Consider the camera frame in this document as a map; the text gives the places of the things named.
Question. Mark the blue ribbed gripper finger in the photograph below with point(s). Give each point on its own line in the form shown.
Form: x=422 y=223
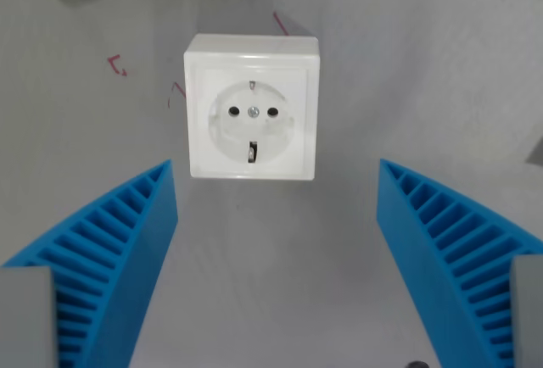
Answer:
x=424 y=249
x=127 y=249

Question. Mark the white wall socket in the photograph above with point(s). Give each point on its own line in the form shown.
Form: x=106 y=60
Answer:
x=292 y=88

